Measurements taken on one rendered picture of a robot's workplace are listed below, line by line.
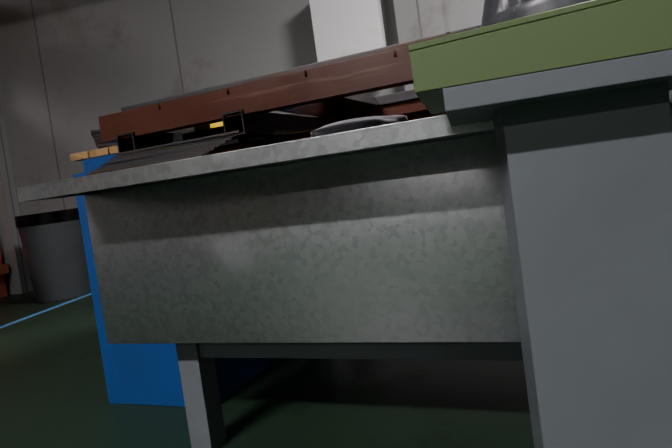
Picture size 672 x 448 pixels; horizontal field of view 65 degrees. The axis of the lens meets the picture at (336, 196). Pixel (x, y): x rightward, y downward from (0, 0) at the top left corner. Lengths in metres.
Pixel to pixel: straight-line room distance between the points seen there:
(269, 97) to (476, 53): 0.66
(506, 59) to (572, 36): 0.05
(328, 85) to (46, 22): 4.09
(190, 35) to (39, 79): 1.37
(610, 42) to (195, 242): 0.88
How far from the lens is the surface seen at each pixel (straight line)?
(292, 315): 1.07
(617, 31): 0.50
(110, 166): 1.16
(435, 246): 0.94
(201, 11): 4.23
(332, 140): 0.80
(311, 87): 1.04
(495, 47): 0.48
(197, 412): 1.41
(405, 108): 1.69
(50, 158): 4.87
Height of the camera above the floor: 0.62
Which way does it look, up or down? 2 degrees down
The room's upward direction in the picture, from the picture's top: 8 degrees counter-clockwise
